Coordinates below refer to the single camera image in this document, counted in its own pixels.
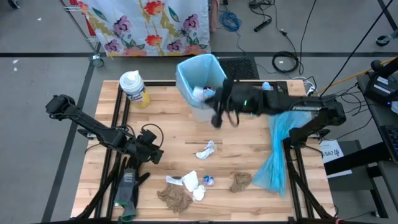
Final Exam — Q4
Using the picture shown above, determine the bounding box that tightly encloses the Lysol wipes canister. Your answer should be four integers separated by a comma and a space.
119, 70, 151, 110

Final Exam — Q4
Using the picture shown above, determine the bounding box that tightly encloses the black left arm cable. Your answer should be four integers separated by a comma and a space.
141, 123, 165, 147

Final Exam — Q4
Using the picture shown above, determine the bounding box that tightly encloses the blue trash bag liner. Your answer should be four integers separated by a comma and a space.
175, 54, 228, 110

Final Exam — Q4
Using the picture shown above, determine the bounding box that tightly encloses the white paper sheet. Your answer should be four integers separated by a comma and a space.
182, 170, 200, 193

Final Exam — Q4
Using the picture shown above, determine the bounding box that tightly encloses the white paper strip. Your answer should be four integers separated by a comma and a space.
165, 175, 185, 187

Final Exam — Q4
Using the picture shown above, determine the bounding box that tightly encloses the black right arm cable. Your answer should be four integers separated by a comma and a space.
228, 107, 241, 128

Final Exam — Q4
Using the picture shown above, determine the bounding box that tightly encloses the black desktop device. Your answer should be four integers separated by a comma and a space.
363, 58, 398, 107

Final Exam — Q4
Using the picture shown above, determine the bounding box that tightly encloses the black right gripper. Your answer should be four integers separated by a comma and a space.
210, 77, 267, 129

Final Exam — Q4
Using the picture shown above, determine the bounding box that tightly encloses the black floor mat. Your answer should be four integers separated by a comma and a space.
219, 57, 260, 81

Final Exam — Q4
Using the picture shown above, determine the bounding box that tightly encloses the black side table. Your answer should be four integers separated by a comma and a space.
323, 73, 398, 218

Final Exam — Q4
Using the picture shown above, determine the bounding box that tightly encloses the long black cable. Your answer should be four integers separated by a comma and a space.
319, 0, 394, 96

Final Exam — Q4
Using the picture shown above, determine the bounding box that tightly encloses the black chair base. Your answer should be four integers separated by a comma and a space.
374, 0, 398, 47

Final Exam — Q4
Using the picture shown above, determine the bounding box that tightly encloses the black power strip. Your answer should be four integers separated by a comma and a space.
253, 18, 272, 33

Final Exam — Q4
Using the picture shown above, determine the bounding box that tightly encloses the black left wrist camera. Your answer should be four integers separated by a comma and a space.
141, 129, 158, 145

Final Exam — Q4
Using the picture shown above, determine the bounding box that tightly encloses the white tissue ball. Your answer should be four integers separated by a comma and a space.
192, 184, 206, 202

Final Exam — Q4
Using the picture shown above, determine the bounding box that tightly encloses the coiled blue cable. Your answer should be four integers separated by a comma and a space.
218, 8, 246, 53

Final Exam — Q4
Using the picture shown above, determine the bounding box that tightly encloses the white power strip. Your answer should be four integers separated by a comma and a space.
303, 77, 317, 98

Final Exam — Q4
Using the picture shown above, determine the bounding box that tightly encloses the grey black work glove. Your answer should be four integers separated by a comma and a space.
113, 155, 150, 208
119, 203, 138, 223

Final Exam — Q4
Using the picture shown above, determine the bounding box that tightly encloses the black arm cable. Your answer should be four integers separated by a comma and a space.
141, 123, 165, 147
228, 107, 241, 128

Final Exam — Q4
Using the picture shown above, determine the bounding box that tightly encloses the black cable bundle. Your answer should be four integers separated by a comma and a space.
248, 0, 276, 10

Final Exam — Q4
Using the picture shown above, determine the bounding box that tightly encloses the floral print curtain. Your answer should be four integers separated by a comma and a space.
70, 0, 211, 58

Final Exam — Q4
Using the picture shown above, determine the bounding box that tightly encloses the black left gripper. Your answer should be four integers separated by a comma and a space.
132, 141, 165, 165

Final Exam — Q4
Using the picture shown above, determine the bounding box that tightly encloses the large brown paper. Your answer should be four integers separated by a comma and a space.
157, 182, 193, 213

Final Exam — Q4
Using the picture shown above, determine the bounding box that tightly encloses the black keyboard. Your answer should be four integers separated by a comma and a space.
379, 123, 398, 164

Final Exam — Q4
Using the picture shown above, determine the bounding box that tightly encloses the yellow rod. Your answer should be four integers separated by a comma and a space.
313, 57, 398, 94

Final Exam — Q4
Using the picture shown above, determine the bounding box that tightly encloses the white plastic trash bin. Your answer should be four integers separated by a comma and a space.
188, 101, 219, 123

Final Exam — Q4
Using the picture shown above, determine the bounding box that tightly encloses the pinkish hanging cloth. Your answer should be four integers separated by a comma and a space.
209, 0, 220, 33

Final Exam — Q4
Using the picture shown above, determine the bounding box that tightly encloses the metal wire rack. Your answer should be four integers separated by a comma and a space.
60, 0, 105, 68

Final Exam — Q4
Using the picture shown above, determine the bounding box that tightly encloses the coiled black cable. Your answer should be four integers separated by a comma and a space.
271, 50, 301, 75

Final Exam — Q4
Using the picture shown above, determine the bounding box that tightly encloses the white paper sign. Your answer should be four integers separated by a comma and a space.
320, 139, 354, 179

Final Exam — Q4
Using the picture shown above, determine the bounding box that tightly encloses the black aluminium table frame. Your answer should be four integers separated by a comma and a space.
73, 79, 338, 224

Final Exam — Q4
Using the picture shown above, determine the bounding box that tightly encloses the loose blue trash bag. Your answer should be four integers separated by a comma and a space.
252, 111, 313, 198

